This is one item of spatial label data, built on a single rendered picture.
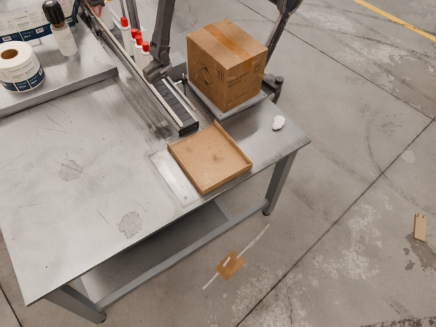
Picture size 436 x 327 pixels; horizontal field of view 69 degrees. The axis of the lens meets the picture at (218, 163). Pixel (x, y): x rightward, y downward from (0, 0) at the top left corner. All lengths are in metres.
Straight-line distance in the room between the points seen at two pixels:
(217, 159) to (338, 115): 1.73
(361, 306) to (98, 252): 1.56
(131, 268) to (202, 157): 0.79
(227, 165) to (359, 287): 1.24
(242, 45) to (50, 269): 1.19
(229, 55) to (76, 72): 0.82
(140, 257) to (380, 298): 1.44
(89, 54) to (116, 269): 1.17
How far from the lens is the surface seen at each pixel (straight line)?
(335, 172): 2.57
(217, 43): 1.53
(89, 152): 1.54
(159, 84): 1.69
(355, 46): 3.79
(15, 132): 1.75
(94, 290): 1.92
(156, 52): 1.41
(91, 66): 1.87
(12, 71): 1.78
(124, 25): 1.79
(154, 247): 1.91
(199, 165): 1.41
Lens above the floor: 2.01
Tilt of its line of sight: 56 degrees down
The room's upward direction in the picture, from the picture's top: 4 degrees clockwise
